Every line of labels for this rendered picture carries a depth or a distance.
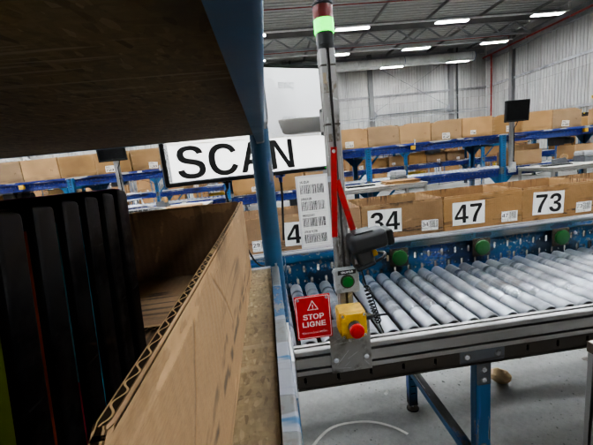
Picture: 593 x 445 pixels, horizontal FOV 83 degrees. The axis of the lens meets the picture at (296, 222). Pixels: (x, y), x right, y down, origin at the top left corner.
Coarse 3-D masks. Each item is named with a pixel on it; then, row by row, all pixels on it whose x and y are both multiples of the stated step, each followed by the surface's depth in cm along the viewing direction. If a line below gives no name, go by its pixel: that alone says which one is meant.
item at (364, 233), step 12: (360, 228) 91; (372, 228) 89; (384, 228) 89; (348, 240) 88; (360, 240) 86; (372, 240) 87; (384, 240) 87; (360, 252) 87; (372, 252) 90; (360, 264) 89; (372, 264) 89
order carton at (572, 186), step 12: (528, 180) 189; (540, 180) 190; (552, 180) 187; (564, 180) 180; (576, 180) 173; (588, 180) 167; (528, 192) 159; (576, 192) 162; (588, 192) 162; (528, 204) 160; (564, 204) 162; (528, 216) 162; (540, 216) 162; (552, 216) 163; (564, 216) 163
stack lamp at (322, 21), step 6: (318, 6) 82; (324, 6) 81; (330, 6) 82; (312, 12) 84; (318, 12) 82; (324, 12) 82; (330, 12) 82; (318, 18) 82; (324, 18) 82; (330, 18) 82; (318, 24) 83; (324, 24) 82; (330, 24) 82; (318, 30) 83; (330, 30) 83
